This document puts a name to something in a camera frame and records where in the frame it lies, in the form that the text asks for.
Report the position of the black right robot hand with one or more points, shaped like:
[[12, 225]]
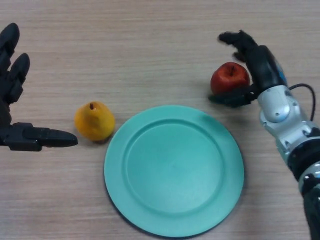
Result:
[[265, 67]]

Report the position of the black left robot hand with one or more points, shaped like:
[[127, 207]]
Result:
[[10, 82]]

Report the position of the red apple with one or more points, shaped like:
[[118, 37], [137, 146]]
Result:
[[228, 78]]

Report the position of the green round plate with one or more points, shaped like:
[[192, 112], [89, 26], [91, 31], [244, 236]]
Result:
[[175, 170]]

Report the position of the yellow pear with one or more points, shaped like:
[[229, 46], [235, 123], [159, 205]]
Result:
[[95, 122]]

